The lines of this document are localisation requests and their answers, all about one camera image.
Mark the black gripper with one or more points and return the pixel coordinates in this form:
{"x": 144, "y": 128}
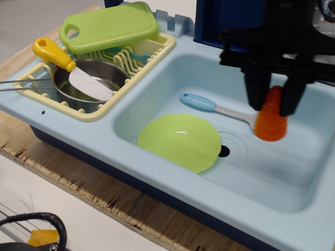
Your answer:
{"x": 258, "y": 52}

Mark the orange toy carrot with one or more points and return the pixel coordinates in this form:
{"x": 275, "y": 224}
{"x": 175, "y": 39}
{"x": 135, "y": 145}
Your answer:
{"x": 270, "y": 126}

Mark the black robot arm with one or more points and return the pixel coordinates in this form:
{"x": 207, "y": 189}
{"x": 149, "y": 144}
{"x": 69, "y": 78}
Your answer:
{"x": 289, "y": 17}

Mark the green plastic plate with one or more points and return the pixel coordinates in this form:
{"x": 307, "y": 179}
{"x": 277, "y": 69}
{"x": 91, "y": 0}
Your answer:
{"x": 182, "y": 139}

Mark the grey toy faucet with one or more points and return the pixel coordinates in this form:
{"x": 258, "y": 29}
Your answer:
{"x": 323, "y": 26}

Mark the dark blue backsplash panel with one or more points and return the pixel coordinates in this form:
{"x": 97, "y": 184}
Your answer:
{"x": 214, "y": 16}

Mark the light blue toy sink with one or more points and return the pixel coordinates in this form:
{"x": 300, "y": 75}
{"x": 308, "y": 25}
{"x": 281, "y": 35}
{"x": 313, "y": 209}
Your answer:
{"x": 281, "y": 193}

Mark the teal utensil in rack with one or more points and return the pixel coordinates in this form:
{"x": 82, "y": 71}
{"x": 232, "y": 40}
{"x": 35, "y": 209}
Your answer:
{"x": 142, "y": 58}

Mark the steel pot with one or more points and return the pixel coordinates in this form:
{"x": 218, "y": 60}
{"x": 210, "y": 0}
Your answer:
{"x": 80, "y": 93}

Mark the cream dish rack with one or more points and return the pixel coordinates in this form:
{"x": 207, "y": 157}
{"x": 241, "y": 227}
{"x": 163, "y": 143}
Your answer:
{"x": 104, "y": 104}

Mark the green cutting board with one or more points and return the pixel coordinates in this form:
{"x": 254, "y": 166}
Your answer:
{"x": 109, "y": 27}

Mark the plywood board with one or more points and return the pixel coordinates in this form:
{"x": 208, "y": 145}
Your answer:
{"x": 99, "y": 212}

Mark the yellow tape piece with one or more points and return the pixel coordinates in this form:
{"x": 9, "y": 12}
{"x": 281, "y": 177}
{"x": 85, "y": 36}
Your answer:
{"x": 42, "y": 237}

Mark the blue handled grey ladle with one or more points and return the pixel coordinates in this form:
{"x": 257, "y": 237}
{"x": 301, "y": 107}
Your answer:
{"x": 202, "y": 103}

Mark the yellow handled toy knife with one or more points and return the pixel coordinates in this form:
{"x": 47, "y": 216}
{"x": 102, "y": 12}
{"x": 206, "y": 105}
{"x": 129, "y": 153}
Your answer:
{"x": 48, "y": 50}

